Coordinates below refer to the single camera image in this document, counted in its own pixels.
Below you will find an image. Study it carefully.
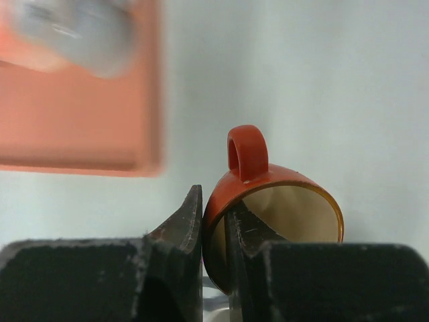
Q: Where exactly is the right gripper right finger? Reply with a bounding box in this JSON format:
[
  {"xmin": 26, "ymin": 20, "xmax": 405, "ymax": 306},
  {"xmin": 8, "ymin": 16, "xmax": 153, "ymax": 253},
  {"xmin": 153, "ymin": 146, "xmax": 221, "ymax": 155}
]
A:
[{"xmin": 225, "ymin": 203, "xmax": 428, "ymax": 321}]

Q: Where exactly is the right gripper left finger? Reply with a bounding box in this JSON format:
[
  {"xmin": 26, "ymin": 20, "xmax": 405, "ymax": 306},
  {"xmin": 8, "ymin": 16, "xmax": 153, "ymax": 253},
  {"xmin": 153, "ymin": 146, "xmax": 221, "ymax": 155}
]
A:
[{"xmin": 1, "ymin": 185, "xmax": 202, "ymax": 321}]

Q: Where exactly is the orange mug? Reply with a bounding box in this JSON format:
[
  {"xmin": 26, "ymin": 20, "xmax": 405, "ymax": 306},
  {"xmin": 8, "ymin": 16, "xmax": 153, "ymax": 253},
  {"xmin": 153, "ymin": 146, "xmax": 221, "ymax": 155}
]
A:
[{"xmin": 202, "ymin": 125, "xmax": 344, "ymax": 294}]

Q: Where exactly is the clear glass mug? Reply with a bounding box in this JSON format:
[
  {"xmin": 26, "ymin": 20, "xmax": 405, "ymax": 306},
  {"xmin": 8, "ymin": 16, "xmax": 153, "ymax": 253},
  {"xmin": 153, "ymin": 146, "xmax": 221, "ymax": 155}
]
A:
[{"xmin": 1, "ymin": 1, "xmax": 136, "ymax": 78}]

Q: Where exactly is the salmon plastic tray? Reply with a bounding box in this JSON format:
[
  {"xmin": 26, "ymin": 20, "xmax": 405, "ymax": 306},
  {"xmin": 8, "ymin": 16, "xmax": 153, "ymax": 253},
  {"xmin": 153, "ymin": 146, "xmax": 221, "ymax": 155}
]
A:
[{"xmin": 1, "ymin": 1, "xmax": 163, "ymax": 177}]

